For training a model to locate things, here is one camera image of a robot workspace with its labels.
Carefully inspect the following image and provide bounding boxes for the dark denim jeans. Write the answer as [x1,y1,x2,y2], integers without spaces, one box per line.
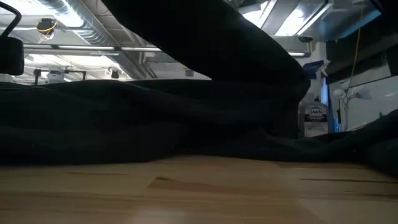
[0,0,398,180]

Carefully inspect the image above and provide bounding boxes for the silver ceiling duct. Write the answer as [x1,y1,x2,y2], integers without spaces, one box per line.
[37,0,147,78]

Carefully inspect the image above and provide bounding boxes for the black background frame rig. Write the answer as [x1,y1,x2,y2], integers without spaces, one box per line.
[32,68,88,85]

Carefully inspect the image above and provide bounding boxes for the yellow cable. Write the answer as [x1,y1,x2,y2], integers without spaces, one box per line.
[350,0,365,91]

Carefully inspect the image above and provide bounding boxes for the blue-capped spray bottle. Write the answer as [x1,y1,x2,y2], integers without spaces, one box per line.
[297,59,331,139]

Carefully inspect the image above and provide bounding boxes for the black ceiling camera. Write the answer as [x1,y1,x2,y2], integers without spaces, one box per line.
[35,17,58,42]

